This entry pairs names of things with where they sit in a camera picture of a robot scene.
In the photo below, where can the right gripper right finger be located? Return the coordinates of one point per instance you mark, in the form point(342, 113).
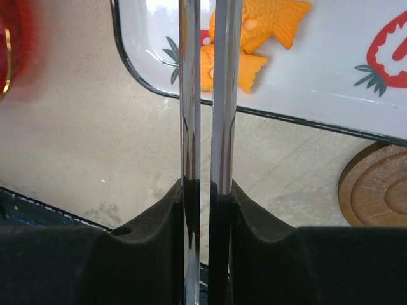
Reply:
point(275, 263)

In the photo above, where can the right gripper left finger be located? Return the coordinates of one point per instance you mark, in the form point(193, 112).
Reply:
point(139, 262)

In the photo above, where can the orange fish pastry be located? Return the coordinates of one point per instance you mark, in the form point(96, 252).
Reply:
point(263, 19)
point(249, 66)

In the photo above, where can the white strawberry enamel tray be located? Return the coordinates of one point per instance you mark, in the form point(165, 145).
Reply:
point(346, 71)

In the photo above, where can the metal serving tongs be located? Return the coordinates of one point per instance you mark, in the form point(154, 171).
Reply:
point(207, 141)

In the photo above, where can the red three-tier cake stand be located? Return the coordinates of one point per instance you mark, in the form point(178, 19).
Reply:
point(17, 41)

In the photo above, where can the left brown round coaster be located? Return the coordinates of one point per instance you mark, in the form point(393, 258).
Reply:
point(372, 187)

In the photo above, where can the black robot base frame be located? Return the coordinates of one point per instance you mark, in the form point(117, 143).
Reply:
point(19, 210)

